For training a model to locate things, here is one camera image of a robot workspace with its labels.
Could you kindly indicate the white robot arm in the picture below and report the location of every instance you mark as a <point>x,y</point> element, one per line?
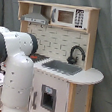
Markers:
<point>15,51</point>

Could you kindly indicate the wooden toy kitchen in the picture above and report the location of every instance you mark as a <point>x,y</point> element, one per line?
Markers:
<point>55,42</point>

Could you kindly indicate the grey toy sink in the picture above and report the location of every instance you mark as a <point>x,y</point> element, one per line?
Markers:
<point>62,67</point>

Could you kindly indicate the black toy faucet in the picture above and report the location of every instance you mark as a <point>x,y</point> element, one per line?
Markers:
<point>72,58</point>

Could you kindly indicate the black toy stovetop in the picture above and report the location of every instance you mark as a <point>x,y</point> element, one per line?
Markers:
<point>37,57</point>

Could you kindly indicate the white toy microwave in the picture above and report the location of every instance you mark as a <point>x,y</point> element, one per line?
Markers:
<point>72,18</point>

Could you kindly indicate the white dishwasher door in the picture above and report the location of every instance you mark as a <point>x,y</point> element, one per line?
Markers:
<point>50,94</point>

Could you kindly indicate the grey range hood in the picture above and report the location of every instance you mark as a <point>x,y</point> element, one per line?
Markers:
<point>35,16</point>

